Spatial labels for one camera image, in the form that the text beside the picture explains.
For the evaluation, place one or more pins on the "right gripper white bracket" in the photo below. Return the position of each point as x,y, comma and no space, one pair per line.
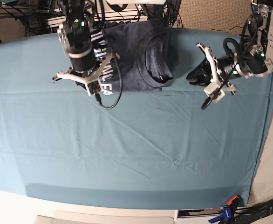
86,71

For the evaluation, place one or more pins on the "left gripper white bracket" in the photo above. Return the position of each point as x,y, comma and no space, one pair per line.
220,70

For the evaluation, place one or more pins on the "blue-grey heathered T-shirt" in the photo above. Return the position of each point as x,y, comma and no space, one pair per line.
143,50

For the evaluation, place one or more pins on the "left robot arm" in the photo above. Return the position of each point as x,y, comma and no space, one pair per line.
251,56

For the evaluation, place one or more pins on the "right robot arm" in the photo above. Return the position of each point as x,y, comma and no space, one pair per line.
75,37

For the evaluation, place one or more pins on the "teal table cloth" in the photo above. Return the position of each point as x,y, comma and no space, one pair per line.
154,150

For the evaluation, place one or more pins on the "orange blue clamp bottom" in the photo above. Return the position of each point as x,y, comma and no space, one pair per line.
228,212

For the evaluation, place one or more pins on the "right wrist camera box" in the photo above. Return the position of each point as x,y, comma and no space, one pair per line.
94,87

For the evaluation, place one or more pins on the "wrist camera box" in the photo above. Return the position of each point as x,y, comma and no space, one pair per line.
94,87
211,89

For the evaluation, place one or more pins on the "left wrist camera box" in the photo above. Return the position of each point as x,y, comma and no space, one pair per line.
211,89

